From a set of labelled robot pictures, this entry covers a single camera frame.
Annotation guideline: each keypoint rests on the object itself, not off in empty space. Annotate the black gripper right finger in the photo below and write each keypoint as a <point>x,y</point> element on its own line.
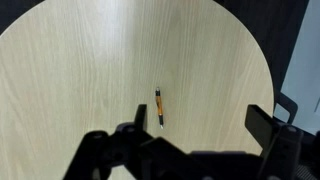
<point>263,126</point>

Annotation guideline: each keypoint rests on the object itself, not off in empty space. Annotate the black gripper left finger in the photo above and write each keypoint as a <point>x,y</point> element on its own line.
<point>140,116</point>

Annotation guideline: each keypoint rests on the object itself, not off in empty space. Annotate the orange black pen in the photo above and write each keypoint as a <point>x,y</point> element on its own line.
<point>159,106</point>

